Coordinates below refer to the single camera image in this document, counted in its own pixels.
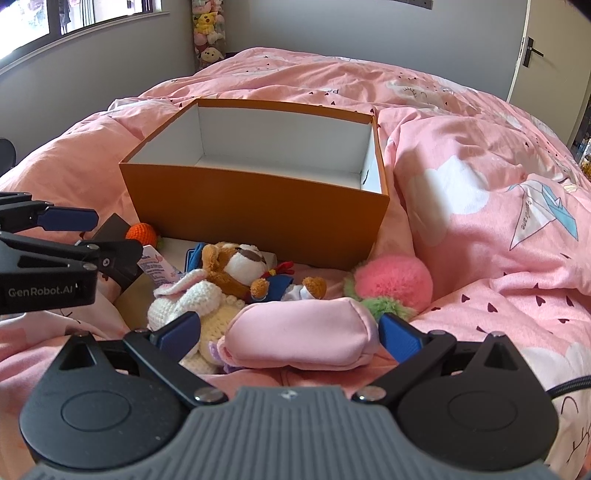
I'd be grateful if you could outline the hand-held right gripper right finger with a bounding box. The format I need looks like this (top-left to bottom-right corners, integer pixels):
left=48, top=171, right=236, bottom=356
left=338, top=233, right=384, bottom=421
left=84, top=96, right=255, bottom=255
left=353, top=312, right=528, bottom=408

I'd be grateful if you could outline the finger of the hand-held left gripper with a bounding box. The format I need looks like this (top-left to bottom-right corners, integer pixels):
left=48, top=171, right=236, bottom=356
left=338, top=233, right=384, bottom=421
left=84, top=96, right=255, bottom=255
left=0, top=231, right=145, bottom=280
left=0, top=191, right=100, bottom=232

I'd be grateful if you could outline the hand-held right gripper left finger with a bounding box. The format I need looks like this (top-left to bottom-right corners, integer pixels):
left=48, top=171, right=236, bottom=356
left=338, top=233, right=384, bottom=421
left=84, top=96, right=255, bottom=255
left=58, top=311, right=229, bottom=408

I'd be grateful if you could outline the white lotion tube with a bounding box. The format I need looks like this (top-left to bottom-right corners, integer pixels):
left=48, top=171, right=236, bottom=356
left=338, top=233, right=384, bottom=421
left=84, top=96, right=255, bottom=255
left=137, top=244, right=186, bottom=289

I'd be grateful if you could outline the pink fabric pouch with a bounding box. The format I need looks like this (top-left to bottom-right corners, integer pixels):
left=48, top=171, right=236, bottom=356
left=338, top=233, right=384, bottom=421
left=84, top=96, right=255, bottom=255
left=217, top=298, right=382, bottom=373

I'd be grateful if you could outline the orange cardboard box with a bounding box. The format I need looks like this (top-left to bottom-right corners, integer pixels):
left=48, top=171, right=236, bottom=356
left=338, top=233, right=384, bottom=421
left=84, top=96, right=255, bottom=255
left=119, top=98, right=391, bottom=272

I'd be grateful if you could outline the white crochet bunny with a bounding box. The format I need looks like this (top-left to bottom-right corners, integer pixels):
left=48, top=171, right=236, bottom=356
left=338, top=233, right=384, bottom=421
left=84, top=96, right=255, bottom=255
left=147, top=270, right=247, bottom=376

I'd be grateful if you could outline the pink fluffy strawberry plush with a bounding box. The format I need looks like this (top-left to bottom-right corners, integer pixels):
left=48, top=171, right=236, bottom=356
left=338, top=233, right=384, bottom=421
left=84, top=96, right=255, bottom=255
left=344, top=257, right=434, bottom=324

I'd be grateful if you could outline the orange crochet carrot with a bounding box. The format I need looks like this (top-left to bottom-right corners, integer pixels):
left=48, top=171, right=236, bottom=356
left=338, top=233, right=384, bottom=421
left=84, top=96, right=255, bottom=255
left=126, top=222, right=161, bottom=244

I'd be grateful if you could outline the brown plush dog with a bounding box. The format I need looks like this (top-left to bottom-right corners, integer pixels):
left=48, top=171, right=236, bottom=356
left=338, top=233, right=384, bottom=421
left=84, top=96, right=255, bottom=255
left=186, top=241, right=328, bottom=305

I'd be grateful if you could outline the dark round object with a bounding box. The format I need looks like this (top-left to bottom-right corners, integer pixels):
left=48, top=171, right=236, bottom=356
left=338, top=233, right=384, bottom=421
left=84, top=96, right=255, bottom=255
left=0, top=137, right=17, bottom=178

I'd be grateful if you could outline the pink printed blanket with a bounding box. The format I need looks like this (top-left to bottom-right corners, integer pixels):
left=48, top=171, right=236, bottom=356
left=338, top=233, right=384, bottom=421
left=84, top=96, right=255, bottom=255
left=0, top=46, right=591, bottom=480

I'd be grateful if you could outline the window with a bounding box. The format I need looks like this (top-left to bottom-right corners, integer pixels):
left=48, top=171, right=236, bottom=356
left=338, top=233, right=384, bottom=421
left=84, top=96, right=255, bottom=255
left=0, top=0, right=165, bottom=63

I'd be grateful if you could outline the column of plush toys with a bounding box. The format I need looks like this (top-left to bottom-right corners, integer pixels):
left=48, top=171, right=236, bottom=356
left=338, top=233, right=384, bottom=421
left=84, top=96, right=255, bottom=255
left=191, top=0, right=228, bottom=71

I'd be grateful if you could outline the cluttered shelf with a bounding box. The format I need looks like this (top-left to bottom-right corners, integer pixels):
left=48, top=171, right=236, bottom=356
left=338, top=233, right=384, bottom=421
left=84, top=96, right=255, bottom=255
left=570, top=104, right=591, bottom=188

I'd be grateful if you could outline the white door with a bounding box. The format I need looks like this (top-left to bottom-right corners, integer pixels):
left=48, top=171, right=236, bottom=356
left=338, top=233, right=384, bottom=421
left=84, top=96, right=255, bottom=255
left=507, top=0, right=591, bottom=136

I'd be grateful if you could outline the black braided cable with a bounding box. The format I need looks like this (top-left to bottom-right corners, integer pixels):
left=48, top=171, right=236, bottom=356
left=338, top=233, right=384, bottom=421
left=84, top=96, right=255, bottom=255
left=545, top=370, right=591, bottom=398

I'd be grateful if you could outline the black door handle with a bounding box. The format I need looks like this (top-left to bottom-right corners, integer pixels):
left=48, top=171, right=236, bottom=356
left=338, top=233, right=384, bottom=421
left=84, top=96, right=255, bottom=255
left=523, top=37, right=545, bottom=70

